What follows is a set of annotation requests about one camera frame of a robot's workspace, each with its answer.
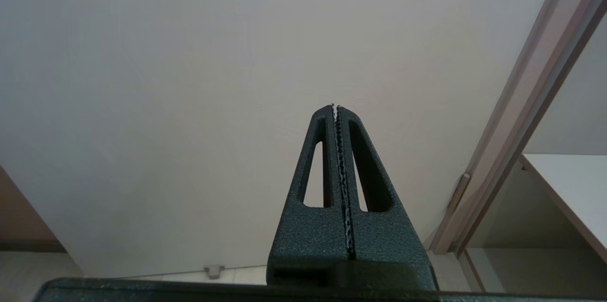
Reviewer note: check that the white shelf board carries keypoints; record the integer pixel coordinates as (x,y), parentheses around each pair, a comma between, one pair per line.
(569,183)

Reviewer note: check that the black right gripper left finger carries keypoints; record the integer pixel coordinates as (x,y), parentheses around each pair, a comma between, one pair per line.
(308,235)

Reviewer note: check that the white room door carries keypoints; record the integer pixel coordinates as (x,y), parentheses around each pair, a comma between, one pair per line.
(213,79)

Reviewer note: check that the dark skirting board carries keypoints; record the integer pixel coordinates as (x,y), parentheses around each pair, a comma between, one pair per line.
(28,246)

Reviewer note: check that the grey floor door stop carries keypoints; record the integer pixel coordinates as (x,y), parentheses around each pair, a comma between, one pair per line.
(214,271)

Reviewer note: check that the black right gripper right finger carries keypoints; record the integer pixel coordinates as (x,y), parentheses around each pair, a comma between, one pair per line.
(384,235)

